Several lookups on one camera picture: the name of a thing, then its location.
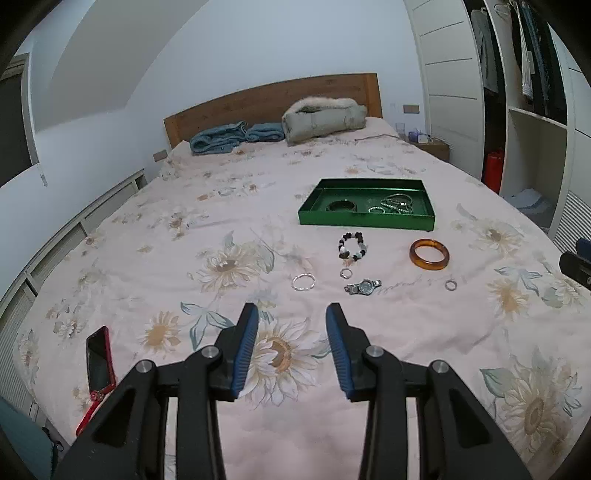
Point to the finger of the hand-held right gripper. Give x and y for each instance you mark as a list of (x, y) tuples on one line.
[(584, 245), (577, 270)]

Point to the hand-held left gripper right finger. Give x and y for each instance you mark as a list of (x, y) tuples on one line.
[(339, 350)]

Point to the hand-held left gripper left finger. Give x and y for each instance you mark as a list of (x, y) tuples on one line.
[(244, 350)]

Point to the silver wristwatch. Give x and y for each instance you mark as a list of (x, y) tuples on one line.
[(364, 287)]

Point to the thin silver bangle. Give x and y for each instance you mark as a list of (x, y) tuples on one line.
[(295, 284)]

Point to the amber bangle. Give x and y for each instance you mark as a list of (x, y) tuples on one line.
[(415, 258)]

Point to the green jewelry tray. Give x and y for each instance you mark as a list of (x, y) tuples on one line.
[(318, 210)]

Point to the folded blue clothes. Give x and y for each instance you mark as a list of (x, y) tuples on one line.
[(528, 201)]

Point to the red container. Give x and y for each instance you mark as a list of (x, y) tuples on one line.
[(493, 170)]

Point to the dark green bangle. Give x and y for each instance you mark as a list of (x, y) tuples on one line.
[(331, 206)]

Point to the bunch of silver bangles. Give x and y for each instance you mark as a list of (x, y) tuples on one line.
[(392, 203)]

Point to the wooden nightstand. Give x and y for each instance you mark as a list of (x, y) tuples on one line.
[(436, 150)]

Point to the tissue box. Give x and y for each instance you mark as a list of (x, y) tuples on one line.
[(418, 136)]

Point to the row of hanging clothes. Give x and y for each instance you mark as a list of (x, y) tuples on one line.
[(538, 50)]

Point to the blue folded blanket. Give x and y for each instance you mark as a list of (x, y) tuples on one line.
[(221, 137)]

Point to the white radiator cover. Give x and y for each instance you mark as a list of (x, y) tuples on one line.
[(55, 249)]

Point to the glass cup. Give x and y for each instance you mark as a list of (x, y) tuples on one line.
[(400, 129)]

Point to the white wardrobe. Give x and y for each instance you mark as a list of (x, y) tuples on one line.
[(455, 69)]

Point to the grey hanging garment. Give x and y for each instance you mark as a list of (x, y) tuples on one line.
[(482, 50)]

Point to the grey fur-trimmed jacket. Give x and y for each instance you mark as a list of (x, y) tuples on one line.
[(323, 122)]

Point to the teal fabric object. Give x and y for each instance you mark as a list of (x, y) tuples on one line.
[(21, 443)]

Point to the wooden headboard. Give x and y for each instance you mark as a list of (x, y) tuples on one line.
[(258, 104)]

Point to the window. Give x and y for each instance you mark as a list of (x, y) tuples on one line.
[(14, 124)]

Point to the wall switch plate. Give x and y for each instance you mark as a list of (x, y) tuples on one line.
[(159, 155), (411, 109)]

